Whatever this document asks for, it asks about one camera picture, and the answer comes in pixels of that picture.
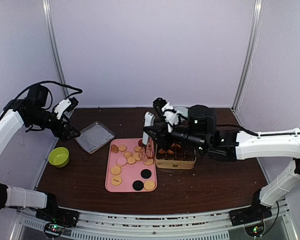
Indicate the silver metal tin lid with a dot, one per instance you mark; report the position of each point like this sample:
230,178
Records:
94,137

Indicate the swirl butter cookie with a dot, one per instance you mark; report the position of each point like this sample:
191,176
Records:
127,154

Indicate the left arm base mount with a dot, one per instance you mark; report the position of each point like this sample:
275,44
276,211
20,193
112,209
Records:
61,216

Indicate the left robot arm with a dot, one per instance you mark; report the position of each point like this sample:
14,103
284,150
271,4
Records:
29,111

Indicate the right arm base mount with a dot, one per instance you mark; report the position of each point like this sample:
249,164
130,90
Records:
249,215

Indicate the aluminium corner post right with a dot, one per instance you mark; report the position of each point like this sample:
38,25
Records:
251,48

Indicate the yellow round cookie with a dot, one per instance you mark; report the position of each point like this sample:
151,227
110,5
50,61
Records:
149,185

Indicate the gold cookie tin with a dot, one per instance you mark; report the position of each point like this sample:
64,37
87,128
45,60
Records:
174,157

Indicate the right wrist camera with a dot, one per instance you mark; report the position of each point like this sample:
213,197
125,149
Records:
202,120

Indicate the pink round cookie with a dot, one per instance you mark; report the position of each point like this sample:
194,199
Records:
121,161

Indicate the aluminium corner post left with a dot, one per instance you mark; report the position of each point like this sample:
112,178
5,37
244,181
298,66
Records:
53,43

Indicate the pale blue ceramic bowl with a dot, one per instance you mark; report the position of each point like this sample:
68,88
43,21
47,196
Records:
182,110

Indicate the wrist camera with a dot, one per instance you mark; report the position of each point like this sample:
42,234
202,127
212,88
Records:
202,120
38,95

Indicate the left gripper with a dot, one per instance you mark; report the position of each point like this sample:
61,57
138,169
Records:
63,136

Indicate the pink tray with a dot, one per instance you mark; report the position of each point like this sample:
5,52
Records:
120,179

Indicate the green bowl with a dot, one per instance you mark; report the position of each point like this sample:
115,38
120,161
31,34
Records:
59,157

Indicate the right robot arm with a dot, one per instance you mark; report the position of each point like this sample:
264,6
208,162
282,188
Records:
241,144

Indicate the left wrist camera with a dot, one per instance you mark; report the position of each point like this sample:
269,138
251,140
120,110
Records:
38,95

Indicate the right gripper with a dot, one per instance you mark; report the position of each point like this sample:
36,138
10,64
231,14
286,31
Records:
161,130

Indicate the aluminium corner post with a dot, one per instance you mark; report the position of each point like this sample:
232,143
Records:
53,43
251,48

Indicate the black sandwich cookie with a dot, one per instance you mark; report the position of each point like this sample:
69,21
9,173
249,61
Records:
138,185
146,173

